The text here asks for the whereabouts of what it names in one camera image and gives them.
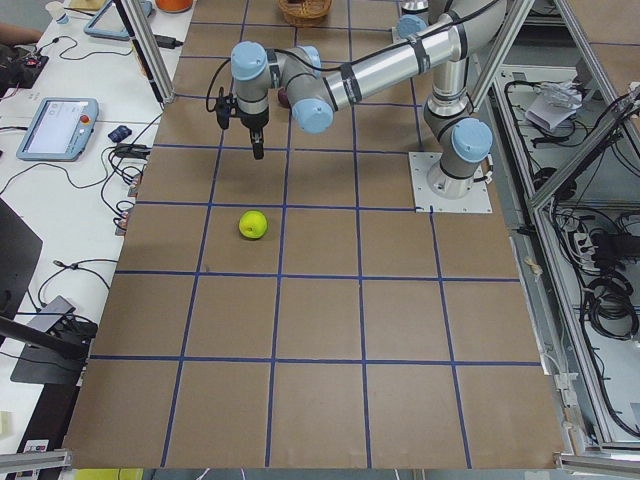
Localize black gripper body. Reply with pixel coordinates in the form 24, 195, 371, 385
238, 110, 269, 131

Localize green apple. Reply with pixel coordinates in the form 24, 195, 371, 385
238, 210, 268, 240

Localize dark red apple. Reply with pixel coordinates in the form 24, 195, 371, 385
277, 88, 290, 108

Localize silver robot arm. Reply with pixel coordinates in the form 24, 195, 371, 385
213, 1, 507, 183
396, 0, 451, 39

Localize wicker basket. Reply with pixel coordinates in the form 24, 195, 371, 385
277, 0, 332, 28

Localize orange object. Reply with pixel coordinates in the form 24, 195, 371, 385
155, 0, 194, 14

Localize teach pendant tablet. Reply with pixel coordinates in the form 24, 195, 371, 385
16, 97, 99, 162

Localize paper cup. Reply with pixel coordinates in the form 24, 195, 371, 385
45, 1, 69, 25

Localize black monitor stand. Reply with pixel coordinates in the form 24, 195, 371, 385
1, 202, 97, 385

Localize white paper stack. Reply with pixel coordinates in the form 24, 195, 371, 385
525, 81, 582, 132

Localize black power strip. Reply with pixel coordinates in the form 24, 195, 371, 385
591, 232, 640, 261

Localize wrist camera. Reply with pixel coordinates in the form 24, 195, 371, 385
214, 87, 238, 130

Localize aluminium frame post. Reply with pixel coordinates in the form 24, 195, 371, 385
114, 0, 175, 105

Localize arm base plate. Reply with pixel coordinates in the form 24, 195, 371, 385
408, 152, 493, 214

